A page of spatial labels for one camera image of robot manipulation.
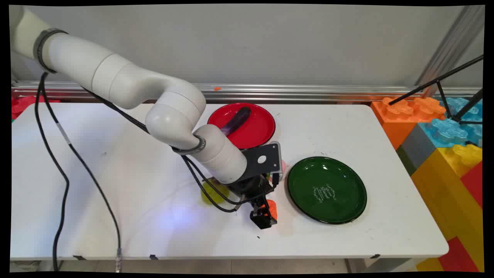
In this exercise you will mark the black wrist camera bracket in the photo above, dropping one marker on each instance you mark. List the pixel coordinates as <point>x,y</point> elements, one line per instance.
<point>262,160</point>

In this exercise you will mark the purple toy eggplant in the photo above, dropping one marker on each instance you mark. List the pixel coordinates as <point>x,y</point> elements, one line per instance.
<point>236,120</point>

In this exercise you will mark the yellow giant building block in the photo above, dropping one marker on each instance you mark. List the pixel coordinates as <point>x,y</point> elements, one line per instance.
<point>447,200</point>

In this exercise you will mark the orange toy fruit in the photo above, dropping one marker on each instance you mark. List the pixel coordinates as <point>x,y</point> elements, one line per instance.
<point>273,208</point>

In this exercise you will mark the black tripod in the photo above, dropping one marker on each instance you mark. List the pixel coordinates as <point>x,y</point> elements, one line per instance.
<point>436,82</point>

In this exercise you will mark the horizontal aluminium rail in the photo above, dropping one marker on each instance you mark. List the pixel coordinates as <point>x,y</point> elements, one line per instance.
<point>308,92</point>

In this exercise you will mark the green plate with white print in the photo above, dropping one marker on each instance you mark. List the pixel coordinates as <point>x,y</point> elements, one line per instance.
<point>328,189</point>

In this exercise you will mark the pink toy peach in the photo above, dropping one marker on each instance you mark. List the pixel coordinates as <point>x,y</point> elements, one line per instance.
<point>283,166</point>

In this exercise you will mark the red plate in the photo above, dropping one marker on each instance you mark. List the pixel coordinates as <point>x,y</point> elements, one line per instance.
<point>254,131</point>

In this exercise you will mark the red giant building block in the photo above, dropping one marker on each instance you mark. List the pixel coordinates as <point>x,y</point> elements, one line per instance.
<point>459,256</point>
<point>23,104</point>
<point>474,181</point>

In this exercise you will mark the orange giant building block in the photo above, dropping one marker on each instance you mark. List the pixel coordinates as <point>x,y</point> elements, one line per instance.
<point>401,119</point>

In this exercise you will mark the blue giant building block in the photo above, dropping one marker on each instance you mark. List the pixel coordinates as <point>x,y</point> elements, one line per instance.
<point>447,131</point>

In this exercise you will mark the green toy pear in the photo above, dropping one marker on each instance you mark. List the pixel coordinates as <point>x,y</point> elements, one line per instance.
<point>211,195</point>

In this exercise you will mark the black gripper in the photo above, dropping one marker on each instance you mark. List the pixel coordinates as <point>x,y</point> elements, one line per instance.
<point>251,187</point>

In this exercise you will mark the grey giant building block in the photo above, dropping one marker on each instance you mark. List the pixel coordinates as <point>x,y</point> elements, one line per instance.
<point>418,148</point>

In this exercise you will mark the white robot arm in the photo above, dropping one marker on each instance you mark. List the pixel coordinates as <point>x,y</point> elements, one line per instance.
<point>115,77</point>

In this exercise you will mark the slanted aluminium post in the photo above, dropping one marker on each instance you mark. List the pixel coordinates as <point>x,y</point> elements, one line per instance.
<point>451,50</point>

